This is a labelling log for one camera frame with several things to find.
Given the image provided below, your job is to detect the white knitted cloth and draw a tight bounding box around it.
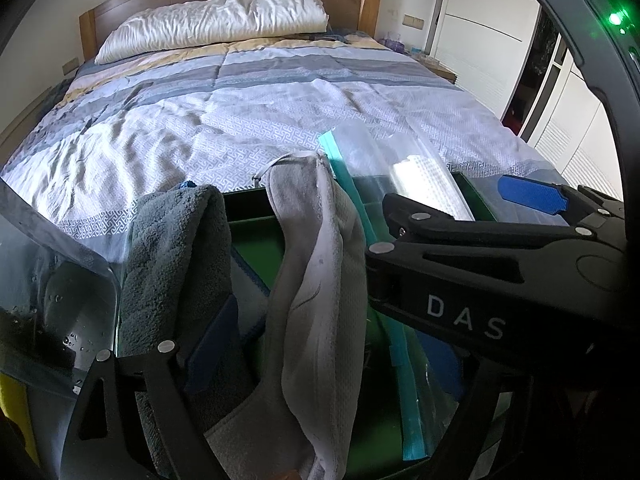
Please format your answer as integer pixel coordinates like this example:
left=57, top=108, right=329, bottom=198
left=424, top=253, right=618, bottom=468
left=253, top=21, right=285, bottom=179
left=392, top=155, right=474, bottom=221

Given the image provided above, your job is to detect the clear zip bag teal seal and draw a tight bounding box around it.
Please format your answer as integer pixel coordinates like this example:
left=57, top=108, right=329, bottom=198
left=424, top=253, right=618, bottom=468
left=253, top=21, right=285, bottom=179
left=319, top=122, right=474, bottom=460

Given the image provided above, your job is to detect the dark grey fluffy towel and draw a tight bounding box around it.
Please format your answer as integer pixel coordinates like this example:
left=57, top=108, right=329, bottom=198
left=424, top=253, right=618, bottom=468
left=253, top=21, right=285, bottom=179
left=117, top=184, right=234, bottom=480

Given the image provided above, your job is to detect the light grey cloth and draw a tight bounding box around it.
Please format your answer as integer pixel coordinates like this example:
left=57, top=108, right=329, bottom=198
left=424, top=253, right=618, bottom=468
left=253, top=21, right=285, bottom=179
left=204, top=152, right=371, bottom=480

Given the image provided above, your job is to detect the wooden nightstand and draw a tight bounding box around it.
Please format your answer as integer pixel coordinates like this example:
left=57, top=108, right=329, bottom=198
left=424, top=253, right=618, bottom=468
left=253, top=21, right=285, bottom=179
left=412, top=53, right=457, bottom=84

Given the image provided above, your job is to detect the dark transparent plastic bag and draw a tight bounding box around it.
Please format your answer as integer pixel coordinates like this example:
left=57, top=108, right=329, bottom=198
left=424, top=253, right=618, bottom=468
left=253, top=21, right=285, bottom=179
left=0, top=183, right=118, bottom=399

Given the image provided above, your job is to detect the green tray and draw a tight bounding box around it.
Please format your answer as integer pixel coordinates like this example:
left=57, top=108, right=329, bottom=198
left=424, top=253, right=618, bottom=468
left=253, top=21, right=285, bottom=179
left=219, top=169, right=501, bottom=480

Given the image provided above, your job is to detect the white wardrobe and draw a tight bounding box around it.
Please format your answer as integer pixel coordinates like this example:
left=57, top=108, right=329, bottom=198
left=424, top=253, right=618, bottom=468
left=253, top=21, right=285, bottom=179
left=431, top=0, right=623, bottom=198

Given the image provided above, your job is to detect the yellow towel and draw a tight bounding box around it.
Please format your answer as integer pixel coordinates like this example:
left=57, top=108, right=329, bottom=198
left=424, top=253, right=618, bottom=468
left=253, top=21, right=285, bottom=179
left=0, top=374, right=40, bottom=466

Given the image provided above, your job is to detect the white pillow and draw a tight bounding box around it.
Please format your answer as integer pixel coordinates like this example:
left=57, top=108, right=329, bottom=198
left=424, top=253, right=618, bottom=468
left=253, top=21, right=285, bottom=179
left=94, top=0, right=329, bottom=65

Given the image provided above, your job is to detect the striped bed quilt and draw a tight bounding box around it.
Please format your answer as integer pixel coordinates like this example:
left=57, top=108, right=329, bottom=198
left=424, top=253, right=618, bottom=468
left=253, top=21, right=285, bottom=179
left=1, top=35, right=560, bottom=262

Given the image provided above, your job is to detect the wall switch plate right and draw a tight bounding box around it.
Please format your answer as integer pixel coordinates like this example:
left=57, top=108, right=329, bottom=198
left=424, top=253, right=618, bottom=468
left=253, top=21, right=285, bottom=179
left=402, top=14, right=424, bottom=30

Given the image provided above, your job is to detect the wall socket left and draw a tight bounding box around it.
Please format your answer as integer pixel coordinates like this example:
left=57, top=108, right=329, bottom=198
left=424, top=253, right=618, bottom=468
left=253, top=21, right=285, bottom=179
left=62, top=58, right=80, bottom=76

